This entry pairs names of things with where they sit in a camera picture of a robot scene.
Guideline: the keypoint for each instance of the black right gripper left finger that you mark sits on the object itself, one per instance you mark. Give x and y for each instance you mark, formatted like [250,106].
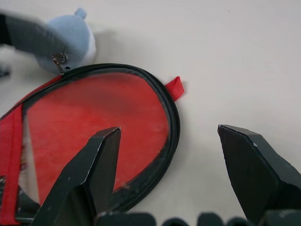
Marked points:
[77,183]

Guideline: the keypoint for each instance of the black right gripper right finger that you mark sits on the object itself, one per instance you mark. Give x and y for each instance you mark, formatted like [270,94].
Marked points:
[256,169]

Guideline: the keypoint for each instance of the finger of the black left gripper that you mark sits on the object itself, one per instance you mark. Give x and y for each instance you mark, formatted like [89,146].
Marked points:
[30,35]

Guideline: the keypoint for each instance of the red clear zipper pouch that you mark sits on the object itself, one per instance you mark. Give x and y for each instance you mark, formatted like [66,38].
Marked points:
[174,122]

